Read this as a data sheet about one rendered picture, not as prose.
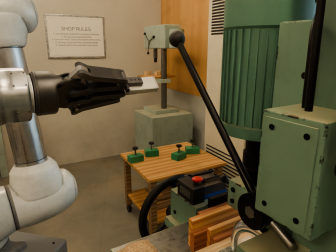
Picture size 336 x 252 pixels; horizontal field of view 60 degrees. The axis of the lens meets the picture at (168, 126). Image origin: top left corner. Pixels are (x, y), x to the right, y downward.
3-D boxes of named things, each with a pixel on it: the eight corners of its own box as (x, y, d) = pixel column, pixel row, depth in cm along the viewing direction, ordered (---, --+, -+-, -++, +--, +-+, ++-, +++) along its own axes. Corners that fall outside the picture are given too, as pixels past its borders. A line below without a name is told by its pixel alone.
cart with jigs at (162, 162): (186, 193, 284) (187, 129, 267) (223, 223, 236) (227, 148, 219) (122, 210, 254) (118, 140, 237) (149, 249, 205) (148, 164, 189)
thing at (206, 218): (246, 220, 83) (248, 196, 81) (250, 223, 82) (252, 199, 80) (188, 244, 73) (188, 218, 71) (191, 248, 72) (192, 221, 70)
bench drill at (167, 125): (169, 160, 366) (169, 27, 325) (198, 178, 314) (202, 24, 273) (134, 167, 344) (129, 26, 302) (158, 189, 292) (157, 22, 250)
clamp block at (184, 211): (206, 202, 99) (207, 177, 96) (234, 222, 88) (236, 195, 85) (169, 214, 91) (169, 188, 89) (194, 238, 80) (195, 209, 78)
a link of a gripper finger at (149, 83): (121, 80, 58) (122, 78, 57) (153, 78, 61) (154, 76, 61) (126, 92, 57) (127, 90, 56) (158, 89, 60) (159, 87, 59)
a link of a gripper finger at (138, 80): (115, 81, 56) (119, 71, 54) (139, 80, 59) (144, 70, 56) (118, 88, 55) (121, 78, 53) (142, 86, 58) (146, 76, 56)
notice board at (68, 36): (105, 57, 346) (103, 16, 334) (106, 57, 345) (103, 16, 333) (48, 58, 318) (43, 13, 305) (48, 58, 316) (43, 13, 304)
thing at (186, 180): (205, 180, 95) (206, 164, 93) (229, 194, 86) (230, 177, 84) (171, 189, 88) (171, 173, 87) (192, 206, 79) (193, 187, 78)
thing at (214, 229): (267, 221, 83) (269, 203, 81) (271, 223, 82) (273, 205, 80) (206, 248, 72) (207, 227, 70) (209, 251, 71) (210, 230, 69)
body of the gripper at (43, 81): (34, 126, 51) (87, 119, 55) (34, 97, 44) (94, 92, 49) (27, 91, 54) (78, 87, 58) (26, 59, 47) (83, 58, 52)
